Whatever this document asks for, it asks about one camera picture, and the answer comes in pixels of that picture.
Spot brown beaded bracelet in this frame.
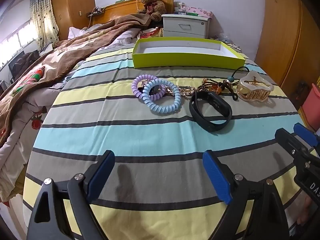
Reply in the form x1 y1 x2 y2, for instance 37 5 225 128
197 78 234 96

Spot brown teddy bear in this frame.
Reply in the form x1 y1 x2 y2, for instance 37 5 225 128
137 0 167 22

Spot black smart wristband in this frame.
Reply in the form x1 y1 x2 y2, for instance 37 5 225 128
189 90 232 132

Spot brown printed blanket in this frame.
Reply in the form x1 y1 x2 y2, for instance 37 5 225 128
0 13 150 145

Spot large wooden wardrobe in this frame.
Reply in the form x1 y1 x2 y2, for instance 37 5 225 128
255 0 320 90

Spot pink plastic bin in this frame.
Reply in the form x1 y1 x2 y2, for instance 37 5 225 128
301 82 320 128

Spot wooden headboard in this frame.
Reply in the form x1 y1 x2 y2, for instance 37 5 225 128
87 0 175 27

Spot dotted curtain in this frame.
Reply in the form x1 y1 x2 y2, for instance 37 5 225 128
29 0 60 53

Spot striped cloth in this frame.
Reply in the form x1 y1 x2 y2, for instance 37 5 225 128
22 42 308 240

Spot grey nightstand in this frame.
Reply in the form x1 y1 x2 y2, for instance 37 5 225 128
161 14 209 40

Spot green cardboard box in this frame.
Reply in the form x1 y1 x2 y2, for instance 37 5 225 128
132 37 246 69

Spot power strip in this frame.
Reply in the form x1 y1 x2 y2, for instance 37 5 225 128
86 7 105 17

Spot small bottles on nightstand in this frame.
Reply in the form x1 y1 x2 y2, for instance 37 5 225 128
174 2 188 14

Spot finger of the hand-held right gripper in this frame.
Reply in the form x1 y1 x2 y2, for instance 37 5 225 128
274 128 312 162
293 123 320 157

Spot tall wooden cabinet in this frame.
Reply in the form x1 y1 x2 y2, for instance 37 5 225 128
50 0 95 40

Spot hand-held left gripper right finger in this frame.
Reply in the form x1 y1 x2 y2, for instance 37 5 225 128
202 150 290 240

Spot beige hair claw clip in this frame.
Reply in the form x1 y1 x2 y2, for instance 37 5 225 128
236 70 275 104

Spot blue spiral hair tie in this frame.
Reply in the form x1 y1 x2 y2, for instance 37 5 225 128
142 79 182 116

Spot purple spiral hair tie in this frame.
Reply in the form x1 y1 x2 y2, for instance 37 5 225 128
131 74 160 100

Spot black hair tie teal bead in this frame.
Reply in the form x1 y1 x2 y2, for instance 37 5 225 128
226 66 250 101

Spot pink floral box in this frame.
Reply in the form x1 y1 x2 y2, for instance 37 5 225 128
186 6 213 18

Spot gold rhinestone hair clip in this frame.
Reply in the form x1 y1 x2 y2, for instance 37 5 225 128
162 84 198 97

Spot colourful pillow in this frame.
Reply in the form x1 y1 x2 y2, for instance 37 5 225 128
140 26 164 39

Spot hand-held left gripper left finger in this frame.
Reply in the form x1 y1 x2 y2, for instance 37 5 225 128
26 150 116 240

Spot grey hair clip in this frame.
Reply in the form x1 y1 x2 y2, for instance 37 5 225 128
149 84 166 96

